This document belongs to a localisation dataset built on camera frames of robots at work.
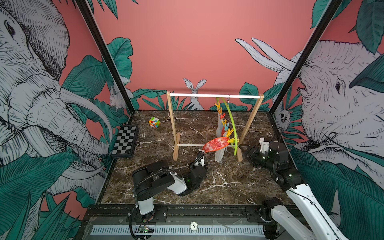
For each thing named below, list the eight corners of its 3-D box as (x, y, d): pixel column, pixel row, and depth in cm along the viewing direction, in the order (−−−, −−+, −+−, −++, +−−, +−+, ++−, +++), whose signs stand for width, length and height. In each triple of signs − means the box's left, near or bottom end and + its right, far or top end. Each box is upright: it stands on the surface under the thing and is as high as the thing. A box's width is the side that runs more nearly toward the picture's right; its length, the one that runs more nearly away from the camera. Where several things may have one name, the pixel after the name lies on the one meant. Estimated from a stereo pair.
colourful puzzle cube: (149, 126, 113) (148, 121, 109) (154, 121, 116) (152, 116, 112) (156, 129, 111) (154, 124, 107) (160, 123, 115) (159, 119, 110)
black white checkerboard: (111, 157, 96) (108, 154, 93) (123, 128, 111) (121, 125, 108) (132, 157, 96) (130, 154, 93) (141, 128, 112) (139, 125, 108)
